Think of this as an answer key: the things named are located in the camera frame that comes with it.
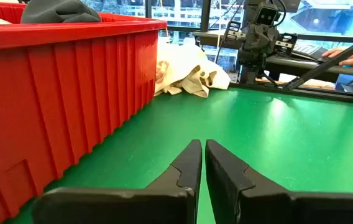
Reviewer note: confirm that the cream white garment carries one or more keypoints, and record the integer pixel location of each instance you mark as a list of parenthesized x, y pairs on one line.
[(182, 65)]

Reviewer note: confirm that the black window frame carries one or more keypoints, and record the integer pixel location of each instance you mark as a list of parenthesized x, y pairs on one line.
[(205, 12)]

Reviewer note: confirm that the dark grey desk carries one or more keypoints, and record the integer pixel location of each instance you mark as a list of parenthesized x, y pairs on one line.
[(304, 66), (213, 36)]

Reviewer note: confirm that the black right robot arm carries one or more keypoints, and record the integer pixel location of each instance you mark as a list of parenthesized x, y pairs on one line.
[(251, 73)]

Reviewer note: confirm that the black shorts with logo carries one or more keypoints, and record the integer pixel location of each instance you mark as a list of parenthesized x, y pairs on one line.
[(58, 12)]

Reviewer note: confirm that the dark laptop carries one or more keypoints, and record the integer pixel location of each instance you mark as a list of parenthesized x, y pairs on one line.
[(307, 49)]

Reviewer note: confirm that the green table mat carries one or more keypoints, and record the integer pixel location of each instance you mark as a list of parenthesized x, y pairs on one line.
[(257, 130)]

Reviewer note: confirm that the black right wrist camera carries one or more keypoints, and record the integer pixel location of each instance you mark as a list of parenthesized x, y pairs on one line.
[(266, 15)]

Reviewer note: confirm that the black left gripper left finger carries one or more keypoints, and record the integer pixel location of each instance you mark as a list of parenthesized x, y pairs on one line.
[(117, 205)]

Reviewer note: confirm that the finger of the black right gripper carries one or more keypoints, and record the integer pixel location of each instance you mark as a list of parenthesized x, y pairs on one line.
[(286, 42), (232, 32)]

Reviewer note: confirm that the person's hand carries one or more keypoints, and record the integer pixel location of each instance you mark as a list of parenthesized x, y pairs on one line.
[(347, 59)]

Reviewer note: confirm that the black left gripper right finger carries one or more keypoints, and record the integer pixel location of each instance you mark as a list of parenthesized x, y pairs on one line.
[(257, 205)]

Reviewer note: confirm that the red plastic bin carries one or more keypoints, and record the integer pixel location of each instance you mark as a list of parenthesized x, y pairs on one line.
[(55, 109)]

